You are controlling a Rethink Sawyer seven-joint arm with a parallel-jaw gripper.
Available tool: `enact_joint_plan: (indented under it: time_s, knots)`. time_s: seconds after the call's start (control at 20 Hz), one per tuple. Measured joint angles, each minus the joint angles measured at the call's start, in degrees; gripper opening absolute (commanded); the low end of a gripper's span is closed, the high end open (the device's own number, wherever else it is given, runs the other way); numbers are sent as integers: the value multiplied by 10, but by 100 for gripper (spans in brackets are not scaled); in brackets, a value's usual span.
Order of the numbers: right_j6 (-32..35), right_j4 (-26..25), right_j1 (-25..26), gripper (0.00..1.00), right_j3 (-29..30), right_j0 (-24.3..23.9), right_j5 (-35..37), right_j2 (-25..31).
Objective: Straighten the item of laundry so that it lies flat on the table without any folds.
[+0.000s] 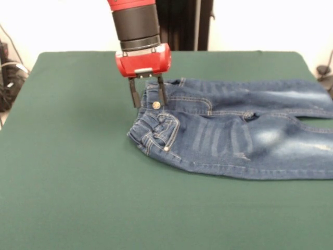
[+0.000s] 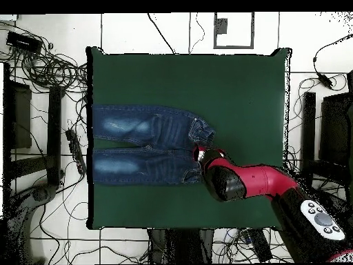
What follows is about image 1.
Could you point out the dark green table cloth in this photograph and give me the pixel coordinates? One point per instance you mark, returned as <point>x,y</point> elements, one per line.
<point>104,208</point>

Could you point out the blue denim jeans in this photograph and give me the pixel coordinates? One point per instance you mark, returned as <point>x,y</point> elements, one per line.
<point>234,140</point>

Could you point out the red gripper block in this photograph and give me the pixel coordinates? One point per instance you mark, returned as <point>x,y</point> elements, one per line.
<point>143,62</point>

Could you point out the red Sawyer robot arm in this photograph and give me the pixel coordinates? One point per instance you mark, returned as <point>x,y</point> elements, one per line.
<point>136,23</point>

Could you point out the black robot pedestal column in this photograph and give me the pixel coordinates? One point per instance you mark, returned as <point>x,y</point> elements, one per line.
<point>187,26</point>

